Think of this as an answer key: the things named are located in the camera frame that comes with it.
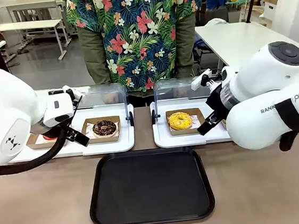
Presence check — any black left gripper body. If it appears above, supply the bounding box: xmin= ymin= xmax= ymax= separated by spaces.
xmin=29 ymin=114 xmax=74 ymax=143

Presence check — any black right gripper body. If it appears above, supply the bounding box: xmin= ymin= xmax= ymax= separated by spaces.
xmin=203 ymin=83 xmax=232 ymax=118

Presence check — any person's right forearm green sleeve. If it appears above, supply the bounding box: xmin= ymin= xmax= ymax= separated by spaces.
xmin=76 ymin=23 xmax=113 ymax=87

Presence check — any person's left forearm green sleeve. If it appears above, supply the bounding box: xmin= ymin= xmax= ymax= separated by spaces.
xmin=168 ymin=13 xmax=202 ymax=79

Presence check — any red glazed donut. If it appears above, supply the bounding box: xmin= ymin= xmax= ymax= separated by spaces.
xmin=43 ymin=134 xmax=59 ymax=144

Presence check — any yellow glazed donut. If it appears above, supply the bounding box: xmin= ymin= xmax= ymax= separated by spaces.
xmin=167 ymin=110 xmax=194 ymax=132

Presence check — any chocolate sprinkled donut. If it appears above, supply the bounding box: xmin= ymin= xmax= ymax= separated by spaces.
xmin=91 ymin=118 xmax=121 ymax=139

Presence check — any white display tray base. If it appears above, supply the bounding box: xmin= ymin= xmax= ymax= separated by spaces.
xmin=149 ymin=92 xmax=234 ymax=151
xmin=5 ymin=102 xmax=139 ymax=164

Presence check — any black serving tray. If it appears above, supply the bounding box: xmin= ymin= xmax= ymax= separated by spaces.
xmin=84 ymin=143 xmax=218 ymax=224

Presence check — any person's left hand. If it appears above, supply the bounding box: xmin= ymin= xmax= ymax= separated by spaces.
xmin=171 ymin=84 xmax=188 ymax=99

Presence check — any person's right hand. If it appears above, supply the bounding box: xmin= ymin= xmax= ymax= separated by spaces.
xmin=102 ymin=92 xmax=119 ymax=105

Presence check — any clear hinged display lid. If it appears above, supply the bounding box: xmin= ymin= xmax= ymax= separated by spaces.
xmin=35 ymin=80 xmax=135 ymax=137
xmin=147 ymin=73 xmax=220 ymax=125

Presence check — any blue chair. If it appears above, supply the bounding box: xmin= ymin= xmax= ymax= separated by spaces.
xmin=188 ymin=34 xmax=217 ymax=76

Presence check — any large white side table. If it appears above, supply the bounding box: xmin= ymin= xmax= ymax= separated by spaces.
xmin=194 ymin=15 xmax=299 ymax=72

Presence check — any white low bench table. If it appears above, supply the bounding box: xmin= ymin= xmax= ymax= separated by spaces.
xmin=0 ymin=17 xmax=68 ymax=67

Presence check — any person in floral shirt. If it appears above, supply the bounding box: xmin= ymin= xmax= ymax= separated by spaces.
xmin=64 ymin=0 xmax=214 ymax=99

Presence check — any white storage box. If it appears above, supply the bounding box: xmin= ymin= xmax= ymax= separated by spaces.
xmin=261 ymin=0 xmax=280 ymax=23

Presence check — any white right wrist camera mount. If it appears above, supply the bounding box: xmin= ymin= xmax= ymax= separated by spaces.
xmin=189 ymin=67 xmax=225 ymax=91

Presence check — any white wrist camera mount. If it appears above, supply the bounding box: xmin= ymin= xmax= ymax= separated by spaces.
xmin=189 ymin=67 xmax=225 ymax=91
xmin=62 ymin=84 xmax=84 ymax=105

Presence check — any black sleeved arm cable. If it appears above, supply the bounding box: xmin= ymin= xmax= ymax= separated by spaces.
xmin=0 ymin=124 xmax=74 ymax=176

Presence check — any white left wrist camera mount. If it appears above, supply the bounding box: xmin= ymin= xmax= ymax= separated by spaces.
xmin=62 ymin=84 xmax=84 ymax=105

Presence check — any black strap with cable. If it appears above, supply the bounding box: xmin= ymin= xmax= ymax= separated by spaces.
xmin=273 ymin=97 xmax=299 ymax=152

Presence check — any white workbench with frame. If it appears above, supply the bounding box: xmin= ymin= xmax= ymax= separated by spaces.
xmin=0 ymin=0 xmax=73 ymax=51

